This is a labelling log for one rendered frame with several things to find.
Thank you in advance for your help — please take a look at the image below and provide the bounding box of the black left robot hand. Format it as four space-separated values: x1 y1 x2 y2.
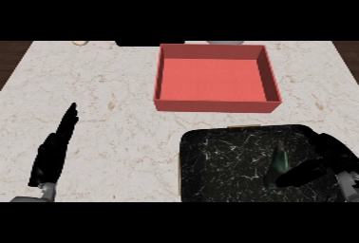
27 102 80 188

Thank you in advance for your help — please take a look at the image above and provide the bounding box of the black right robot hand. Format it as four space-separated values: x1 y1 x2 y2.
275 132 359 188

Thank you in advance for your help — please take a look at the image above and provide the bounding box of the dark green eggplant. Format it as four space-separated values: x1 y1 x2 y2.
263 145 294 191

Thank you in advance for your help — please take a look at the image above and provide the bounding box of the black marbled tray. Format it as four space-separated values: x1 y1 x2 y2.
179 123 346 203

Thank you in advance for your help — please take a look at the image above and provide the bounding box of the red cardboard box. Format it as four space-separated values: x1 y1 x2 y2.
152 43 284 114

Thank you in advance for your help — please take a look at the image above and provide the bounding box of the black flat appliance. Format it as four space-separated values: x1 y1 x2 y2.
114 40 186 47

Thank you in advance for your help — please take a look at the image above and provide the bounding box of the pale grey round object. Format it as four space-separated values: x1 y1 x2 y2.
206 40 245 46

